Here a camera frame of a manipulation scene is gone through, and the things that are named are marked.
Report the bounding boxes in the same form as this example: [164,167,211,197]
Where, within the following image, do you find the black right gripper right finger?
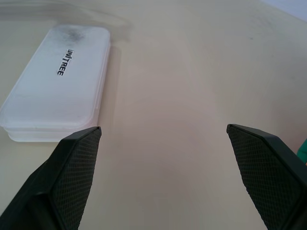
[226,124,307,230]

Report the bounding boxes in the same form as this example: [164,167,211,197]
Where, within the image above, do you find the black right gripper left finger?
[0,126,102,230]

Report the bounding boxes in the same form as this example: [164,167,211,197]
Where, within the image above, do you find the translucent white plastic box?
[0,23,111,143]

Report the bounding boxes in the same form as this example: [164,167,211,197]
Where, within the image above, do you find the green object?
[296,138,307,165]

